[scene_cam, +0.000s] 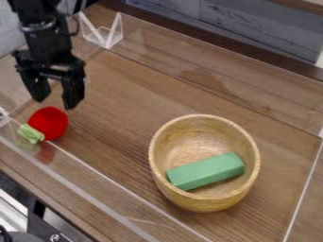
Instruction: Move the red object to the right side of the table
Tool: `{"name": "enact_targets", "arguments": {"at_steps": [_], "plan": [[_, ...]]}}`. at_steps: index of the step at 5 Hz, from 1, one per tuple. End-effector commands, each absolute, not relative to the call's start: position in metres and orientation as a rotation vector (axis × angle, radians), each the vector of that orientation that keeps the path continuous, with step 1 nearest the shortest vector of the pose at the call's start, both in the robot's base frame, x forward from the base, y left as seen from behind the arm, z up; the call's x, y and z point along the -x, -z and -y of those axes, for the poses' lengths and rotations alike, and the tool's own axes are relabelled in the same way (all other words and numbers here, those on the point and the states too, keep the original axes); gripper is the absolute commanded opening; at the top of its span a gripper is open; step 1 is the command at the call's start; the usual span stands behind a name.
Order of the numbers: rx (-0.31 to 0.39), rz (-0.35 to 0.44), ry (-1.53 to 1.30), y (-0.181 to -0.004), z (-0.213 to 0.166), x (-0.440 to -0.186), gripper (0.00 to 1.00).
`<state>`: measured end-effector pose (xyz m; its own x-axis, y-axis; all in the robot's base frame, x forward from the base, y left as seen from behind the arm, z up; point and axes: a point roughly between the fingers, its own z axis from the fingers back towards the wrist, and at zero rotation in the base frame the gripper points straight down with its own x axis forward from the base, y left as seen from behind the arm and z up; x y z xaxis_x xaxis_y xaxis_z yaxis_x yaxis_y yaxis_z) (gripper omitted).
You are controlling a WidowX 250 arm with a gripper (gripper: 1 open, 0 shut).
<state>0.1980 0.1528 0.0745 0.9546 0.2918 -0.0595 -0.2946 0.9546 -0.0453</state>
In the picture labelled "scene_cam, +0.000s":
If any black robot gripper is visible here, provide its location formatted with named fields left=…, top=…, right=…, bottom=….
left=11, top=18, right=85, bottom=110

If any green rectangular block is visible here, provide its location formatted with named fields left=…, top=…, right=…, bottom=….
left=165, top=151, right=244, bottom=191

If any black cable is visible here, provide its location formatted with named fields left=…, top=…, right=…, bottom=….
left=0, top=225, right=13, bottom=242

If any black metal table frame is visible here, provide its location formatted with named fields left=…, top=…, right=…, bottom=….
left=26, top=199, right=93, bottom=242

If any wooden bowl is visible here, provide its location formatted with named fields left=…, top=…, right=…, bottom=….
left=149, top=114, right=261, bottom=213

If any red plush tomato green stem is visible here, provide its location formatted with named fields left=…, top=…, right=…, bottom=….
left=17, top=106, right=68, bottom=144

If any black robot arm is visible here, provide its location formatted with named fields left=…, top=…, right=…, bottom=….
left=7, top=0, right=85, bottom=110

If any clear acrylic corner bracket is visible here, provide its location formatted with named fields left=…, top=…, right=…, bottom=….
left=78, top=12, right=124, bottom=49

